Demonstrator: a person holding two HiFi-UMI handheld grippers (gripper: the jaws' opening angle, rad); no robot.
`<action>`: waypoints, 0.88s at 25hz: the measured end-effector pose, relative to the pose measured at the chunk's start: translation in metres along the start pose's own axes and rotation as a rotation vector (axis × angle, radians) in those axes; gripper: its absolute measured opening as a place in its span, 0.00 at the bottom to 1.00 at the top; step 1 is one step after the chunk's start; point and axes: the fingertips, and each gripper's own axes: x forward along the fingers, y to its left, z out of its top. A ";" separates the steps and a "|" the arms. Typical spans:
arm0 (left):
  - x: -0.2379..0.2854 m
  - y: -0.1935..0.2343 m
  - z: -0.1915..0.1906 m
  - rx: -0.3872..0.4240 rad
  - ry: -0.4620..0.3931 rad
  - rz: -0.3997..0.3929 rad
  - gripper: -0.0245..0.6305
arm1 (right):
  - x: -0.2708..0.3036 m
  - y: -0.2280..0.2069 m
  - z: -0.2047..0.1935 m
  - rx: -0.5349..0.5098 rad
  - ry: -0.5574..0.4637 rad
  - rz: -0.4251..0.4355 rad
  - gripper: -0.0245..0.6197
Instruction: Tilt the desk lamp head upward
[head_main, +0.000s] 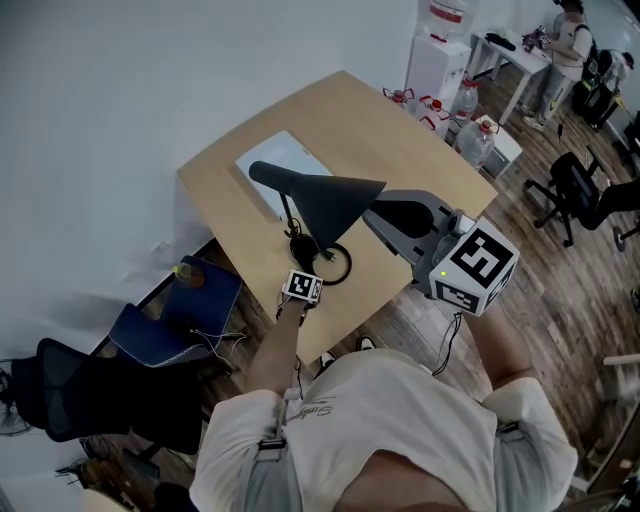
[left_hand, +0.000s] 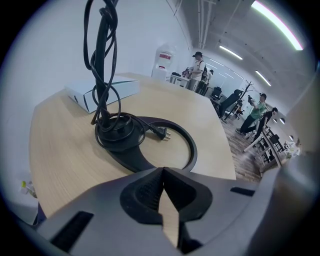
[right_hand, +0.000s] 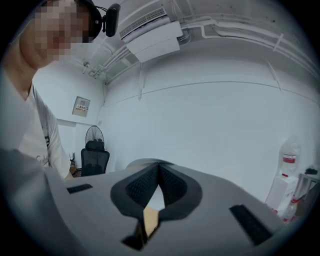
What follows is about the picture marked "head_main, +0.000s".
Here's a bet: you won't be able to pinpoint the black mesh office chair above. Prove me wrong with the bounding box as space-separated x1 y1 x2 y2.
9 337 236 459

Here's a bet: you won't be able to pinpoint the black desk lamp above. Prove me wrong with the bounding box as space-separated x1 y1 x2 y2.
248 160 387 287

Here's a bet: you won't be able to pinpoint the low white stand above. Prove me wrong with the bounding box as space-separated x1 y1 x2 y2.
479 130 524 180

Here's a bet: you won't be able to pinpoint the person's white t-shirt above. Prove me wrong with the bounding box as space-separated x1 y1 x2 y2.
189 347 580 512

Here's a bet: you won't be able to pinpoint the white flat box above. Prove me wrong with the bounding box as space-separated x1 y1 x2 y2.
234 130 335 221

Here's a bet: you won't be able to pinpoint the grey harness strap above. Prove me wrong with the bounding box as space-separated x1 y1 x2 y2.
257 437 289 512
494 422 551 512

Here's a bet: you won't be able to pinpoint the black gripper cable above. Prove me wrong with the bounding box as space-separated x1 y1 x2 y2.
431 310 464 378

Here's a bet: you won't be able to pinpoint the black floor fan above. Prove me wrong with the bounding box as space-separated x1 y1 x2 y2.
0 357 32 437

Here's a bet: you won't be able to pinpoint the black item on white table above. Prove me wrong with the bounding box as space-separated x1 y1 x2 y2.
484 31 517 52

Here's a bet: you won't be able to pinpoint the white furniture bar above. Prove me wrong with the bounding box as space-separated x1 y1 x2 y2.
602 352 640 401

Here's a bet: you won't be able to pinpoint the large water bottle red label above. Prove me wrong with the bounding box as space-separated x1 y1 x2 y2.
428 0 477 42

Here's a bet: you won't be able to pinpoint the light wood table white legs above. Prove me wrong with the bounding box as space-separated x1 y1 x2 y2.
177 69 500 366

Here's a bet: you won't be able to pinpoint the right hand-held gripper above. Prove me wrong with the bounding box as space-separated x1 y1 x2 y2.
363 189 521 318

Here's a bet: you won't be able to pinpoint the black luggage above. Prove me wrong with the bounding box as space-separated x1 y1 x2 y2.
571 79 617 130

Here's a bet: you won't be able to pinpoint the clear water jug red handle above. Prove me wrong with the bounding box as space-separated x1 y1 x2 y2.
454 114 501 171
382 87 416 110
449 74 481 121
417 94 452 132

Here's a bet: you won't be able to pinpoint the yellow drink bottle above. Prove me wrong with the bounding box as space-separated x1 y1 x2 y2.
172 263 205 289

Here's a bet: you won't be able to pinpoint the person's right forearm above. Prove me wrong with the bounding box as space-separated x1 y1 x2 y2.
464 302 535 401

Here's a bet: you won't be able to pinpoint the blue chair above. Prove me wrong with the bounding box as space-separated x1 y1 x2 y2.
108 254 244 369

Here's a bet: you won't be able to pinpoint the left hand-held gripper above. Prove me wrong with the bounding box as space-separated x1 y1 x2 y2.
282 269 324 306

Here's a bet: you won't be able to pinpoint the person's left forearm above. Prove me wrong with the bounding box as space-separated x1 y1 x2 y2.
246 299 306 401

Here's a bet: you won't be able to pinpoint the thin white cable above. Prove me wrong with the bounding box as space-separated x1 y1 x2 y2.
189 327 247 359

